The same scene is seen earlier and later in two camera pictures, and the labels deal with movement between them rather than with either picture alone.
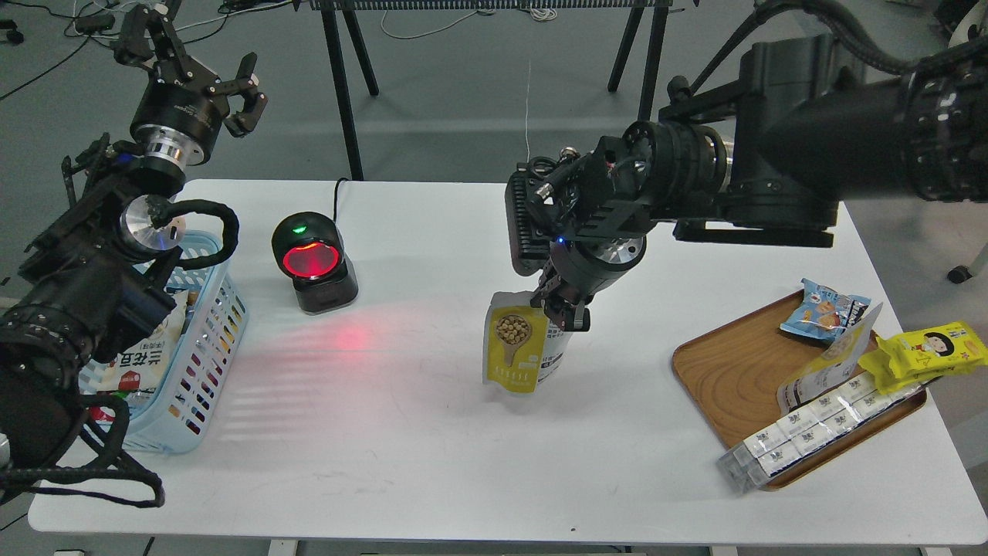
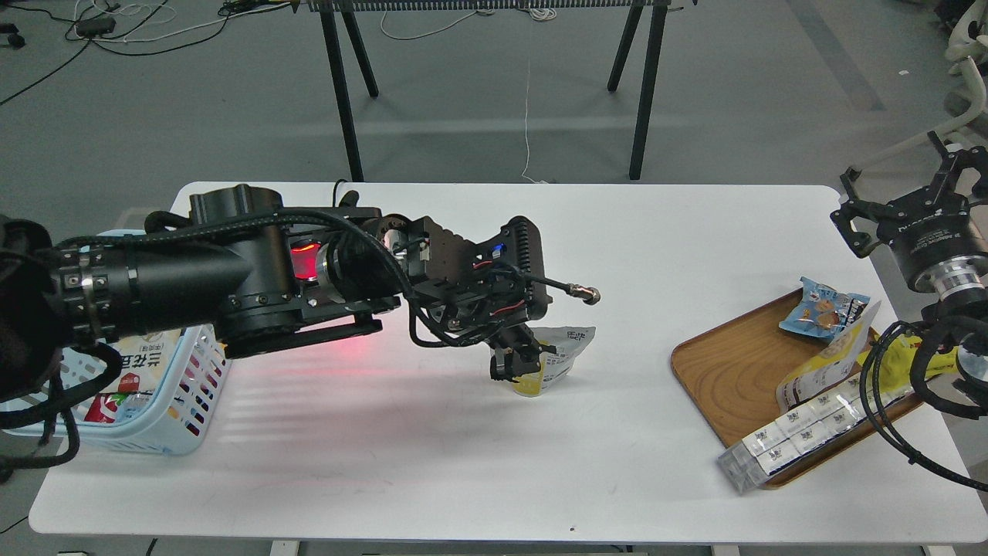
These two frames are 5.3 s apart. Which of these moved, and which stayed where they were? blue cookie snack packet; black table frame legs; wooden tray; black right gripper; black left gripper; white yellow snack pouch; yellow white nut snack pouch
Moved: yellow white nut snack pouch; black left gripper; black right gripper
Stayed: wooden tray; white yellow snack pouch; blue cookie snack packet; black table frame legs
